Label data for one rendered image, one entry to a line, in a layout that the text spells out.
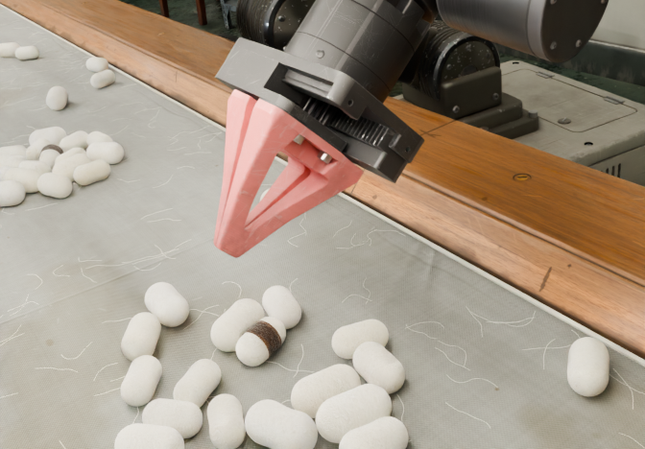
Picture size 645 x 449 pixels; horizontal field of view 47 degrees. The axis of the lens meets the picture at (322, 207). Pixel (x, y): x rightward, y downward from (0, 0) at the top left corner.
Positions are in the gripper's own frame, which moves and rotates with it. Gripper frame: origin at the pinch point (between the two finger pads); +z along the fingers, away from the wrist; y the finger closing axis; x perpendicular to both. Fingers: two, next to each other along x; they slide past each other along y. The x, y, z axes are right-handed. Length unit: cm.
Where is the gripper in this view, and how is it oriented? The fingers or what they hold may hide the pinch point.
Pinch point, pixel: (233, 238)
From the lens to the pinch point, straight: 38.4
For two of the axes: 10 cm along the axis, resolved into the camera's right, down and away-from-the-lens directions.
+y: 5.6, 3.4, -7.5
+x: 6.4, 4.1, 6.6
